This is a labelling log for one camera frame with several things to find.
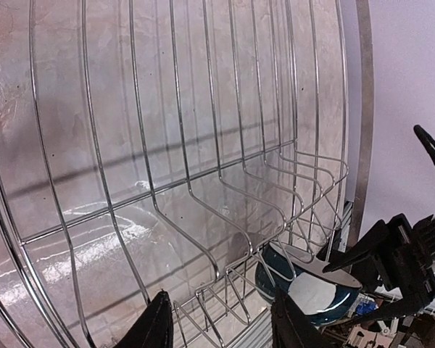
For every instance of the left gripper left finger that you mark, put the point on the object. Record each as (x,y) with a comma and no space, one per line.
(154,328)

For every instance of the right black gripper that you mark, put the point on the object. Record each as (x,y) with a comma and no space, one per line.
(398,254)

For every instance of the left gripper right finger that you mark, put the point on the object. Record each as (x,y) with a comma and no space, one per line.
(290,326)

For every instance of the black rimmed white bowl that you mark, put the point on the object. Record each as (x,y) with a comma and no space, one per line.
(323,297)

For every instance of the metal wire dish rack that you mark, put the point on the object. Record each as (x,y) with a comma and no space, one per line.
(191,147)

